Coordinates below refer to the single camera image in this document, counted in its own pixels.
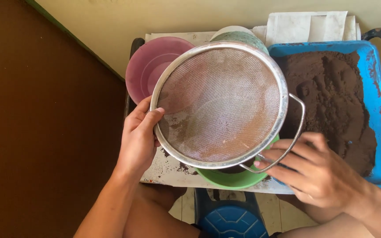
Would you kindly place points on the green and white cup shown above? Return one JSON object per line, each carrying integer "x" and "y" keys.
{"x": 243, "y": 34}

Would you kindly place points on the person's left leg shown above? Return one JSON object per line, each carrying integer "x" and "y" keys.
{"x": 157, "y": 215}

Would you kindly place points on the person's right leg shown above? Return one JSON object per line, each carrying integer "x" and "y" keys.
{"x": 322, "y": 224}

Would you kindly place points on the person's right hand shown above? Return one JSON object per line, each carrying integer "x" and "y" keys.
{"x": 322, "y": 178}

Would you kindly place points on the round metal mesh sieve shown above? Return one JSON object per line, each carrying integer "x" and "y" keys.
{"x": 220, "y": 105}

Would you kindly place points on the green plastic bowl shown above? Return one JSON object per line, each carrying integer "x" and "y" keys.
{"x": 230, "y": 180}

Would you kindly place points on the person's right fingers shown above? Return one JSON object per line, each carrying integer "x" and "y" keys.
{"x": 278, "y": 147}

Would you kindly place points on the blue plastic tray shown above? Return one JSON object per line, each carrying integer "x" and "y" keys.
{"x": 380, "y": 109}

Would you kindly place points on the pink plastic bowl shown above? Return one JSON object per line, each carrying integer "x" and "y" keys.
{"x": 144, "y": 66}

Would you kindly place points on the person's left hand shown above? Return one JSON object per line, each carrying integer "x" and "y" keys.
{"x": 137, "y": 142}

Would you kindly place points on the person's leg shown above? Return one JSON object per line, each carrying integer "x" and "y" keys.
{"x": 322, "y": 224}
{"x": 157, "y": 215}

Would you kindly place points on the stack of white paper bags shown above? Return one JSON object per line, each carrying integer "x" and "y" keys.
{"x": 296, "y": 28}

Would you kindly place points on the blue plastic stool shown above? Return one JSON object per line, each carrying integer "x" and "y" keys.
{"x": 232, "y": 219}

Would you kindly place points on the heap of brown powder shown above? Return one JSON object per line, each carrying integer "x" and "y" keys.
{"x": 332, "y": 92}

